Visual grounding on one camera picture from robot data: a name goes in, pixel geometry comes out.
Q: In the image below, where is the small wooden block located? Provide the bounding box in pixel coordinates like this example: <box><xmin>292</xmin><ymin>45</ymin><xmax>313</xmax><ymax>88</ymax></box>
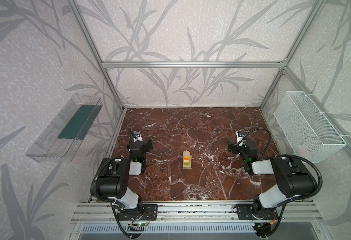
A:
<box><xmin>182</xmin><ymin>151</ymin><xmax>190</xmax><ymax>158</ymax></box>

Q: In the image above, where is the plain wooden block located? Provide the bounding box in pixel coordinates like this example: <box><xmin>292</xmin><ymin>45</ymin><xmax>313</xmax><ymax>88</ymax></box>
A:
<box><xmin>182</xmin><ymin>165</ymin><xmax>191</xmax><ymax>170</ymax></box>

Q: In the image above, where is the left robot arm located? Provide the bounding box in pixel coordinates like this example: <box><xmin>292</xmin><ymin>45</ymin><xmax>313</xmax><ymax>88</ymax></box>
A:
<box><xmin>90</xmin><ymin>140</ymin><xmax>153</xmax><ymax>214</ymax></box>

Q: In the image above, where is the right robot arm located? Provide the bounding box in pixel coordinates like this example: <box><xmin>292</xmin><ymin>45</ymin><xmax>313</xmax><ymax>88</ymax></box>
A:
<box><xmin>227</xmin><ymin>140</ymin><xmax>323</xmax><ymax>210</ymax></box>

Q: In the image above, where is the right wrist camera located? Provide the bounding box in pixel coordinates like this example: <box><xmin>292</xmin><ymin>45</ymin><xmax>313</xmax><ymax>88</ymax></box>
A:
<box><xmin>235</xmin><ymin>131</ymin><xmax>245</xmax><ymax>145</ymax></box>

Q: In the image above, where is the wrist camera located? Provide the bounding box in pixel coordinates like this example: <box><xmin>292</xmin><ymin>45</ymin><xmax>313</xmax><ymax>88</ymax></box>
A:
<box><xmin>132</xmin><ymin>131</ymin><xmax>143</xmax><ymax>142</ymax></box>
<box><xmin>235</xmin><ymin>131</ymin><xmax>245</xmax><ymax>145</ymax></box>

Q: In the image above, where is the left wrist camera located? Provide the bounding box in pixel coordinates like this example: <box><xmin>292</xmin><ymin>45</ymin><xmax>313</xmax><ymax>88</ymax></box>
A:
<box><xmin>132</xmin><ymin>131</ymin><xmax>143</xmax><ymax>142</ymax></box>

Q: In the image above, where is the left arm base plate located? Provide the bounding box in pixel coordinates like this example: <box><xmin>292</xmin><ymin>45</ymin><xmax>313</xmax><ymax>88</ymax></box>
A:
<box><xmin>117</xmin><ymin>204</ymin><xmax>159</xmax><ymax>221</ymax></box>

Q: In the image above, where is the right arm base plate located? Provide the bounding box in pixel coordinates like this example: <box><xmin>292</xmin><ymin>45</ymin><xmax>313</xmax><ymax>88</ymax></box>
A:
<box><xmin>232</xmin><ymin>203</ymin><xmax>278</xmax><ymax>221</ymax></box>

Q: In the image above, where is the white wire mesh basket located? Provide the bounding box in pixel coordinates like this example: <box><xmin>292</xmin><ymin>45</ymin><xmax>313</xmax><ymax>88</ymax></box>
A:
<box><xmin>274</xmin><ymin>91</ymin><xmax>347</xmax><ymax>163</ymax></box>

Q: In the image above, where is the aluminium mounting rail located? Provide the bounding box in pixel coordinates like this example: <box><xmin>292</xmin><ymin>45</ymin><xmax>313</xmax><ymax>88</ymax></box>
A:
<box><xmin>70</xmin><ymin>200</ymin><xmax>323</xmax><ymax>224</ymax></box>

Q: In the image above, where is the clear plastic wall bin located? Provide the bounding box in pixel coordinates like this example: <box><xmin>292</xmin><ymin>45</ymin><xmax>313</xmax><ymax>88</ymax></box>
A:
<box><xmin>26</xmin><ymin>94</ymin><xmax>103</xmax><ymax>163</ymax></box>

